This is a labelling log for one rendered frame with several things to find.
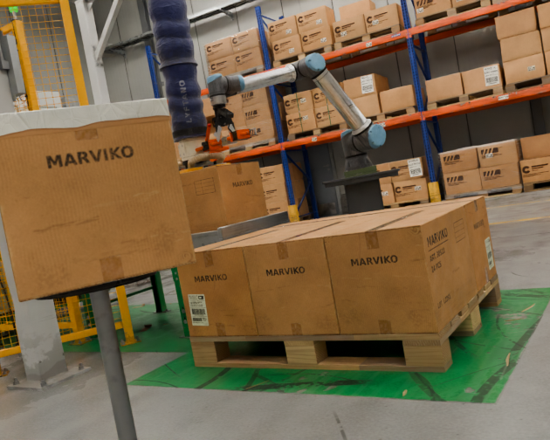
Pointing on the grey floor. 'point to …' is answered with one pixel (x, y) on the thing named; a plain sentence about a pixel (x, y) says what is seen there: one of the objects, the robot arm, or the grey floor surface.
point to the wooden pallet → (317, 355)
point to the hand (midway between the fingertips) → (227, 140)
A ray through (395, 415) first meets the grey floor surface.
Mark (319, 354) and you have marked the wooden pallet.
